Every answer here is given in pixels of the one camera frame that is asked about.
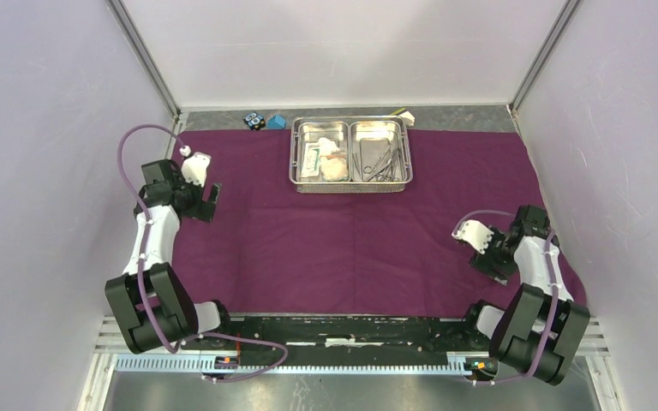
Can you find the aluminium front frame rail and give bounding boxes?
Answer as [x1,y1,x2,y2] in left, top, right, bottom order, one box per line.
[79,317,611,378]

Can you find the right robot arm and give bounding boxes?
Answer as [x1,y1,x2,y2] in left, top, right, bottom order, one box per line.
[452,205,591,386]

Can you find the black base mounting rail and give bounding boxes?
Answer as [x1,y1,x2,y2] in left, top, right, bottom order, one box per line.
[228,315,494,367]

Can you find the steel right inner pan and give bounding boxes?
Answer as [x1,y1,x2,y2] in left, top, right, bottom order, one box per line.
[350,117,409,183]

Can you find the steel left inner pan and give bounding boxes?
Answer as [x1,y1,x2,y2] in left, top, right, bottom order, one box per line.
[294,119,351,183]

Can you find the black blue toy car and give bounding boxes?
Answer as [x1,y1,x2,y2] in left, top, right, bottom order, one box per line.
[243,111,266,131]

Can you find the metal mesh instrument tray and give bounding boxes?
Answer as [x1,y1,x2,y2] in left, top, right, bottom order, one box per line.
[289,116,414,194]

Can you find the aluminium corner frame rail left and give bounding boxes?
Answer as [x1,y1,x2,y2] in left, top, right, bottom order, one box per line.
[105,0,181,119]

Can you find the steel forceps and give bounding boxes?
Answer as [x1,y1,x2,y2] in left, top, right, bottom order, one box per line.
[352,151,362,174]

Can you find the steel surgical scissors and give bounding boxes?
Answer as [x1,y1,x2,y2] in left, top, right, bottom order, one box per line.
[363,149,398,182]

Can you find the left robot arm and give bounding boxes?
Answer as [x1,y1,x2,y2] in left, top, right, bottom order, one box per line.
[105,153,235,354]

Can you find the white gauze wad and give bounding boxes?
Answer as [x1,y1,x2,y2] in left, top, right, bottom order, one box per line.
[318,138,349,182]

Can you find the blue toy block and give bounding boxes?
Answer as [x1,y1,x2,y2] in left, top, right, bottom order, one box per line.
[266,115,287,130]

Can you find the steel pan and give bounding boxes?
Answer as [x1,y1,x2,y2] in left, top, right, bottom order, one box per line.
[350,117,409,183]
[294,119,351,183]

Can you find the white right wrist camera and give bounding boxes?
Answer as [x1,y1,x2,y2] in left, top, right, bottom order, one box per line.
[452,219,494,254]

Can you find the aluminium corner frame rail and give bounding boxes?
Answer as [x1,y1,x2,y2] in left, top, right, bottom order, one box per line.
[105,0,181,119]
[507,0,583,116]

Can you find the aluminium corner frame rail right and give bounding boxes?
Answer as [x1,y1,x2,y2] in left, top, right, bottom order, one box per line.
[507,0,583,116]

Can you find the purple cloth wrap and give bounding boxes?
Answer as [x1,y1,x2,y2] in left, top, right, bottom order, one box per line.
[173,130,543,318]

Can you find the sealed suture packet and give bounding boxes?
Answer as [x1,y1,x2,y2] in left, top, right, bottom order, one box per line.
[300,143,321,178]

